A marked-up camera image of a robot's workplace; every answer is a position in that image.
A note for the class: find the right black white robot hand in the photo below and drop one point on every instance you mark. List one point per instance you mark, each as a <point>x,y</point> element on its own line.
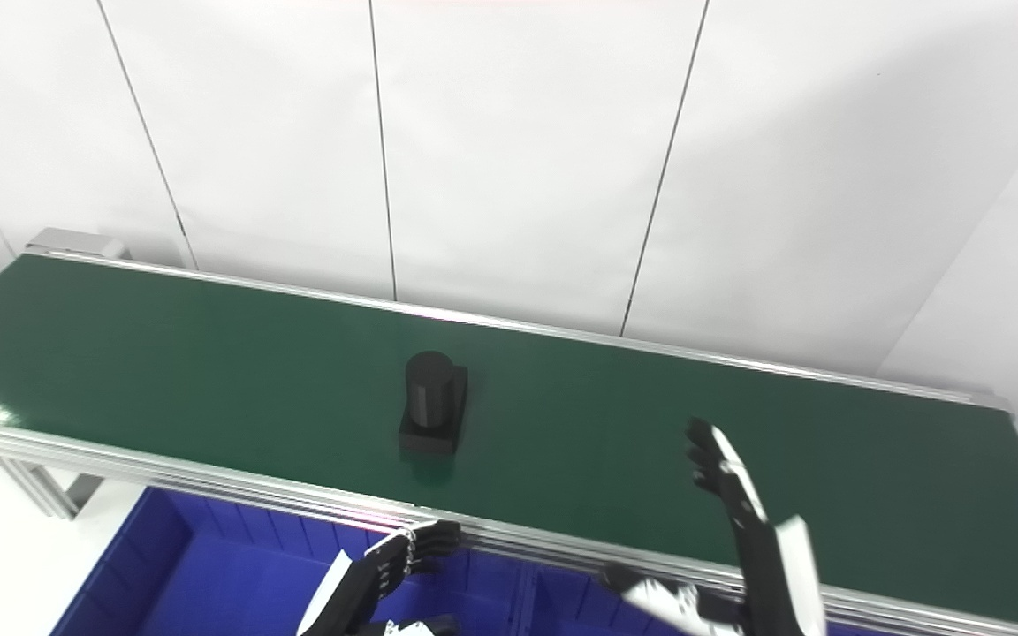
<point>774,583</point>

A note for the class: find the aluminium conveyor leg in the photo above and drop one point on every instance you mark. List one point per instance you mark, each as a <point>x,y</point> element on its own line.
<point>45,490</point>

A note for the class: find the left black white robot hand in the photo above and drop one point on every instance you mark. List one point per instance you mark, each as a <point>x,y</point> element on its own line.
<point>359,592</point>

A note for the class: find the black cylinder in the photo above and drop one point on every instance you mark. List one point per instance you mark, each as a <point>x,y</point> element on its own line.
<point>431,397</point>

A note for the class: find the green conveyor belt aluminium frame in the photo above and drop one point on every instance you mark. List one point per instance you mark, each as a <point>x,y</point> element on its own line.
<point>208,371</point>

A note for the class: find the blue plastic bin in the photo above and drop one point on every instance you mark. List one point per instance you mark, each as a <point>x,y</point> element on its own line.
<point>562,609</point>
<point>208,583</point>

